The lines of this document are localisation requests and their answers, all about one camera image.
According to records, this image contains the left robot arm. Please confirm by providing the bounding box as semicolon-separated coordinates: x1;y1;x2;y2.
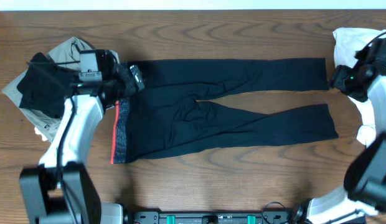
19;63;145;224

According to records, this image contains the folded khaki garment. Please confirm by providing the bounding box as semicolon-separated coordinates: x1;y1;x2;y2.
1;37;121;143

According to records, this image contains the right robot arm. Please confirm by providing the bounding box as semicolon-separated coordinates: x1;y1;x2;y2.
297;65;386;223

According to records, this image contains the folded black garment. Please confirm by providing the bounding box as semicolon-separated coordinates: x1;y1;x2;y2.
17;52;76;118

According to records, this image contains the left black cable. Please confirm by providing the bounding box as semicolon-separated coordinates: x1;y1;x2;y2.
26;60;85;224

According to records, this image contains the white garment under khaki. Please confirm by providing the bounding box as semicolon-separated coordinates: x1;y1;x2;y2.
34;127;48;142

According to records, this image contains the white shirt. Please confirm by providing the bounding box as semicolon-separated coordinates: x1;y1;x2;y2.
333;28;386;146

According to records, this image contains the black leggings red waistband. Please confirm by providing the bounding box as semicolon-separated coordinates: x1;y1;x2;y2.
111;58;338;164

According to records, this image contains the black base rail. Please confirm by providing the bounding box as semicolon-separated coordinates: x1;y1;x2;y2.
123;202;311;224

